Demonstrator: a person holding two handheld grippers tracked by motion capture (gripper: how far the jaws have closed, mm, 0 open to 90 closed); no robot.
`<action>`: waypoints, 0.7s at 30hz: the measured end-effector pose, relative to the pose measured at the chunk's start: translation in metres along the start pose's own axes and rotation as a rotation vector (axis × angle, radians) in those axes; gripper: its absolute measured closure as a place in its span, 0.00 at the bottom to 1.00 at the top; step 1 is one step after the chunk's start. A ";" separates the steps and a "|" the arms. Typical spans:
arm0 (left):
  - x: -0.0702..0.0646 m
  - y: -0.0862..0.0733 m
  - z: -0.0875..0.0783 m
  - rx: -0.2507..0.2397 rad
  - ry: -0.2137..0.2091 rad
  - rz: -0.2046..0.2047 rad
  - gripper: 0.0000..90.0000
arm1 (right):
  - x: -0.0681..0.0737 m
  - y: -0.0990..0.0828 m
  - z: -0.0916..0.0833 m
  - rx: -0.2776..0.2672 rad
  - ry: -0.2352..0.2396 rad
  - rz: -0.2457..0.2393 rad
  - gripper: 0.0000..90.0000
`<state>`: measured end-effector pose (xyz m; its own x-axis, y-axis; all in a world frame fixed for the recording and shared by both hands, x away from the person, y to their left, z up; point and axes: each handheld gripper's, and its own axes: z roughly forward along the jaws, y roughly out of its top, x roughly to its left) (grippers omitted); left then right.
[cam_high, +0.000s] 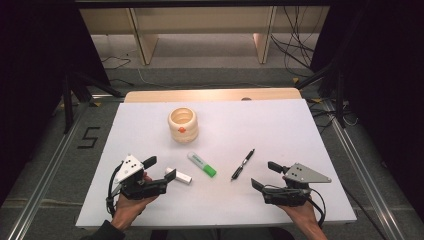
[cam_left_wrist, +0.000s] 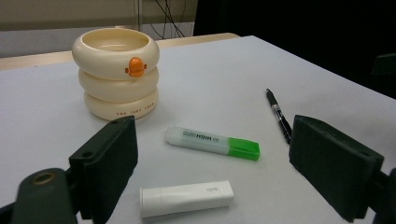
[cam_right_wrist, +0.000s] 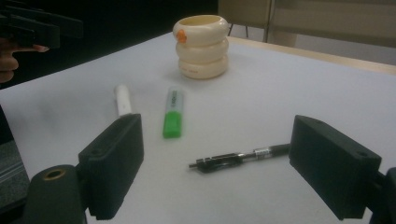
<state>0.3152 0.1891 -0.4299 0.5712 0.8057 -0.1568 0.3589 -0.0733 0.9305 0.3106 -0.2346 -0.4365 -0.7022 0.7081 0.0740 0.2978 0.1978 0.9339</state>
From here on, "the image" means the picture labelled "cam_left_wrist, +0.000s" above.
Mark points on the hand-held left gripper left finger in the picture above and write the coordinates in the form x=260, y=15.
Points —
x=106, y=161

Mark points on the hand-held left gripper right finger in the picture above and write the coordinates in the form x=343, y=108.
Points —
x=333, y=161

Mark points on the cream ringed pen holder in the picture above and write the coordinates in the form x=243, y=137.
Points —
x=115, y=87

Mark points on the black pen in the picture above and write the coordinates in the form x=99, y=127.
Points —
x=280, y=116

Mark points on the white glue stick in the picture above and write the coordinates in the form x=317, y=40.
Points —
x=186, y=197

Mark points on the green highlighter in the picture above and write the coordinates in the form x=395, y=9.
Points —
x=214, y=143

